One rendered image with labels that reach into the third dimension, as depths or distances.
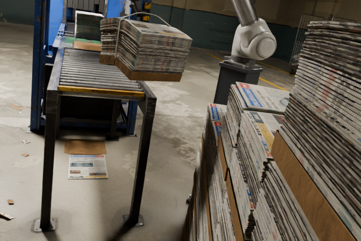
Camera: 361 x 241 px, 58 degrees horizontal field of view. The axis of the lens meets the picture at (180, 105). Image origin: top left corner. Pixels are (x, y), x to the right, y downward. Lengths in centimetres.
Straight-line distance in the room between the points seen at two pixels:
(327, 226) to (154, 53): 121
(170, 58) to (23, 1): 915
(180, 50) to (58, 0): 390
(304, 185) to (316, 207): 4
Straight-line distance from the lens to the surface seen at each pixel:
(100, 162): 272
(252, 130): 73
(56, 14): 532
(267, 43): 178
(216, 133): 130
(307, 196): 43
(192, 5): 1106
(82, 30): 374
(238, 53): 201
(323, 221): 39
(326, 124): 41
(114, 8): 534
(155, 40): 147
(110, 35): 166
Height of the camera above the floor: 127
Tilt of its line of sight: 16 degrees down
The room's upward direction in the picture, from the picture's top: 10 degrees clockwise
